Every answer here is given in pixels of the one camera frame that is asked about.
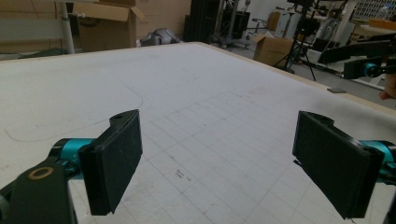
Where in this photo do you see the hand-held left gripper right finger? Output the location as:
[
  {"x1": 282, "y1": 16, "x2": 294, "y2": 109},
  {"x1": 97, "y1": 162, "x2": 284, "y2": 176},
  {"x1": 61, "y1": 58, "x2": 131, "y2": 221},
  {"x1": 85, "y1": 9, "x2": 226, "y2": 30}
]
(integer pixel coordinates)
[{"x1": 291, "y1": 110, "x2": 386, "y2": 220}]

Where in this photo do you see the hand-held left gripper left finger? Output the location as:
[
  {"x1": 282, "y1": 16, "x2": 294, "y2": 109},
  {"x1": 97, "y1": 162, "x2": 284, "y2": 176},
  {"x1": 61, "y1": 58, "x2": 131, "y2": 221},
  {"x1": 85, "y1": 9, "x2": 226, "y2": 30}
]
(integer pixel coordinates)
[{"x1": 78, "y1": 108, "x2": 144, "y2": 217}]

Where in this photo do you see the black tripod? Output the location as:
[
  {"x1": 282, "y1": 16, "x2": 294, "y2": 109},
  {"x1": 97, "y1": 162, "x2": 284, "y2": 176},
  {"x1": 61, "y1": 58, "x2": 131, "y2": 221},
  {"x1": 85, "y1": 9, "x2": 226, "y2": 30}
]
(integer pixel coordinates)
[{"x1": 273, "y1": 0, "x2": 318, "y2": 82}]

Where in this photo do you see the small cardboard box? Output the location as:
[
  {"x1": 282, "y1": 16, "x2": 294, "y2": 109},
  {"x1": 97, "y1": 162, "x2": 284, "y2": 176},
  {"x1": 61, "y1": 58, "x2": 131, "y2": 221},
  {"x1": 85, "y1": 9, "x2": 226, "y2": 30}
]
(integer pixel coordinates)
[{"x1": 252, "y1": 32, "x2": 294, "y2": 68}]

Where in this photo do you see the white grid mat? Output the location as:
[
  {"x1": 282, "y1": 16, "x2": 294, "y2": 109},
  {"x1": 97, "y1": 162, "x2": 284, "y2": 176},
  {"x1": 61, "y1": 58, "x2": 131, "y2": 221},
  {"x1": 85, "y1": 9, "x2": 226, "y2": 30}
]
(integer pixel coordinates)
[{"x1": 0, "y1": 41, "x2": 396, "y2": 224}]

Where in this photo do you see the open cardboard box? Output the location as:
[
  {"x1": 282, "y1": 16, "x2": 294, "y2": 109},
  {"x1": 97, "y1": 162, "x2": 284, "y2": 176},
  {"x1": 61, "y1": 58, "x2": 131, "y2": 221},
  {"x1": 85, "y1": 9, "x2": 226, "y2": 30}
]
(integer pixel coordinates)
[{"x1": 73, "y1": 1, "x2": 149, "y2": 53}]

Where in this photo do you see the grey plastic device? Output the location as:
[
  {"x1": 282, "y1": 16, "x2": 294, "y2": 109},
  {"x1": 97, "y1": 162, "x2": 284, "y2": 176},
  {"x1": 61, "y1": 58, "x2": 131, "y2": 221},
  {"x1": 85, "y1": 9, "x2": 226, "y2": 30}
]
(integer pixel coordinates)
[{"x1": 139, "y1": 27, "x2": 182, "y2": 48}]

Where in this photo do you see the white metal stand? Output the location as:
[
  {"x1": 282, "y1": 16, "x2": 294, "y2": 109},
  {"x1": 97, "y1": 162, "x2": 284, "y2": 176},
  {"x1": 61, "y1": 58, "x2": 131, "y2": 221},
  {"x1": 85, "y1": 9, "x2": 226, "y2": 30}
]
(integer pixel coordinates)
[{"x1": 58, "y1": 0, "x2": 77, "y2": 55}]

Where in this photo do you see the black equipment rack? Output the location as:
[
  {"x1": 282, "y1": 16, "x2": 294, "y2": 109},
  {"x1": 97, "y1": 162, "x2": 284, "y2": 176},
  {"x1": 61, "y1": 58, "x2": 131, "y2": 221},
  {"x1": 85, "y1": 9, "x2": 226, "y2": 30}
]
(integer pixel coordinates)
[{"x1": 182, "y1": 0, "x2": 251, "y2": 49}]

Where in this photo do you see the large cardboard box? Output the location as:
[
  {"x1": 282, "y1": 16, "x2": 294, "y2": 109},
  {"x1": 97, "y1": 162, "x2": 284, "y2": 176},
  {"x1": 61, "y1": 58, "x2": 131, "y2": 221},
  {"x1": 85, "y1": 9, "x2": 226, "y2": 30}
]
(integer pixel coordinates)
[{"x1": 134, "y1": 0, "x2": 192, "y2": 41}]

